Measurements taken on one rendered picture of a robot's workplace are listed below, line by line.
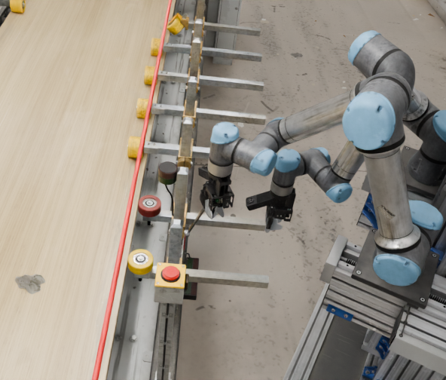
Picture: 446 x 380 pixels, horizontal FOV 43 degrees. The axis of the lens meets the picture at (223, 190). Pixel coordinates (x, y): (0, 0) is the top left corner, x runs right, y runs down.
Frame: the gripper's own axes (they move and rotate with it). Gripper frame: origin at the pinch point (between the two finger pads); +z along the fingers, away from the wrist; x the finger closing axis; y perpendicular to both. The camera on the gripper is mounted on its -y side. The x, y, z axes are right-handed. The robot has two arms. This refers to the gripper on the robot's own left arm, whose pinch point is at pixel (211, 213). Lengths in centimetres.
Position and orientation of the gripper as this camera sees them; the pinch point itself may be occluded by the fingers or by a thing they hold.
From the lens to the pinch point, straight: 182.7
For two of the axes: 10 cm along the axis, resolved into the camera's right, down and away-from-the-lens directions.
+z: -1.1, 7.4, 6.6
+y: 3.3, 6.5, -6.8
